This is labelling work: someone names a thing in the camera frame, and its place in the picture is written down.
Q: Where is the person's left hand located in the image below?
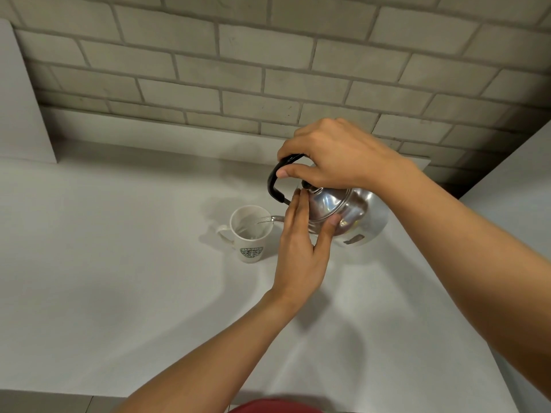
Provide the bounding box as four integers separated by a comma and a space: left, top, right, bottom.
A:
271, 188, 343, 307

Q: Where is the person's right hand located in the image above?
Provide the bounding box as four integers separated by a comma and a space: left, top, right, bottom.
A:
276, 118, 415, 194

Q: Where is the steel kettle lid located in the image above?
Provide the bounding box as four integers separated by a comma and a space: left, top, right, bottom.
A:
301, 180, 354, 223

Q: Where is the steel kettle with black handle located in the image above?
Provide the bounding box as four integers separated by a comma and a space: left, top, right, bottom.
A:
257, 154, 390, 248

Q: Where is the person's right forearm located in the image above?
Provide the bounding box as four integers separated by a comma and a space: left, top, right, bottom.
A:
387, 164, 551, 402

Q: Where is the person's left forearm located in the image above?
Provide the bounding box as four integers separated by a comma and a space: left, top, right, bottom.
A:
113, 289, 303, 413

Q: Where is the white mug with green logo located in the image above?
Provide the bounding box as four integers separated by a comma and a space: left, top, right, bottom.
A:
215, 205, 275, 264

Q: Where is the person's red shirt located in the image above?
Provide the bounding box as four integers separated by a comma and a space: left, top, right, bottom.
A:
228, 398, 324, 413

